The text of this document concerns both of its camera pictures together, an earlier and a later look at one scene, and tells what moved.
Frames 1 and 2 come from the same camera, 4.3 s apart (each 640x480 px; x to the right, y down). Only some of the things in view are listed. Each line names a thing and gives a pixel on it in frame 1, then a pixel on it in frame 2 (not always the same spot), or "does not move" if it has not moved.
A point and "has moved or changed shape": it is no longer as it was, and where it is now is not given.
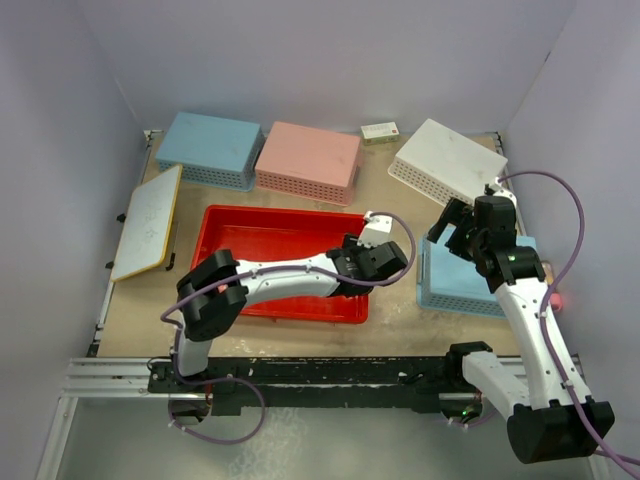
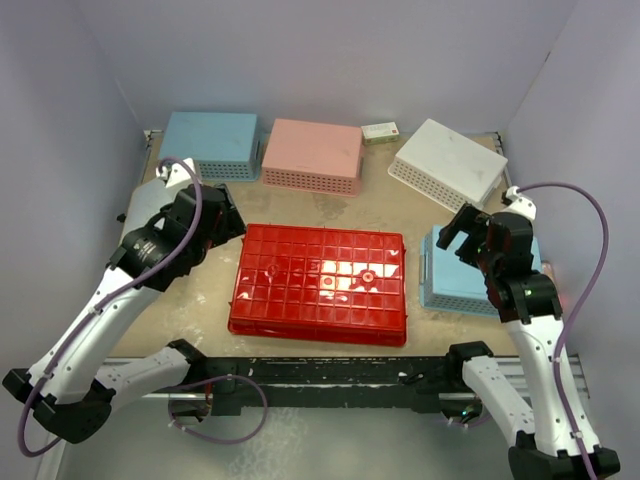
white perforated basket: (442, 165) does not move
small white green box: (379, 133) does not move
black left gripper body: (350, 244) -> (211, 238)
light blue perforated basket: (212, 151) does not move
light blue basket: (446, 281) does not move
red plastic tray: (263, 234) has moved or changed shape
